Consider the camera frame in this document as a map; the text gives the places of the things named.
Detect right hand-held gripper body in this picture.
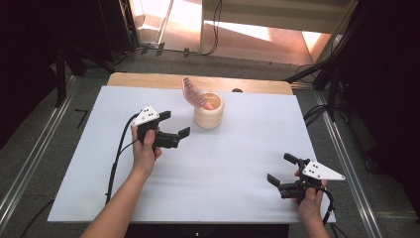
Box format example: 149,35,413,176
278,158,347,202

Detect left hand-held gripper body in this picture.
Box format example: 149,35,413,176
132,105,182,149

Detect ribbed wooden cup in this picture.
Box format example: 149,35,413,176
193,91,226,130

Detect pink hairbrush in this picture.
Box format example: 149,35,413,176
181,76,216,111

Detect person's right hand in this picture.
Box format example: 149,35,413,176
297,179,329,217

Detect person's left hand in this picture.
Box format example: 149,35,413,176
131,126,163,178

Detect wooden table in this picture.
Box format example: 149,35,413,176
107,72,294,96

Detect white board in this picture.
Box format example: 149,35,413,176
48,85,336,224

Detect black metal stand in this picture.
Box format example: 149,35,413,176
285,0,362,123
52,39,117,108

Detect black cabinet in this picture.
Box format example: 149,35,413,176
97,0,141,63

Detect metal floor rail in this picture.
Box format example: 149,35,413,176
313,90,384,238
0,75,81,229

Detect right hand-held gripper cable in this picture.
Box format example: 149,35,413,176
318,185,337,226

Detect hand-held gripper cable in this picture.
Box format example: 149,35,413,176
104,112,141,205
318,185,337,226

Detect black floor cables bundle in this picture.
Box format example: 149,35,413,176
303,104,331,127

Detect left hand-held gripper cable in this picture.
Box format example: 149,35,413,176
104,112,141,205

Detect hanging black cable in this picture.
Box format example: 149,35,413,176
197,0,223,58

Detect thin black floor cable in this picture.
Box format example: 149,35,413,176
19,197,55,238

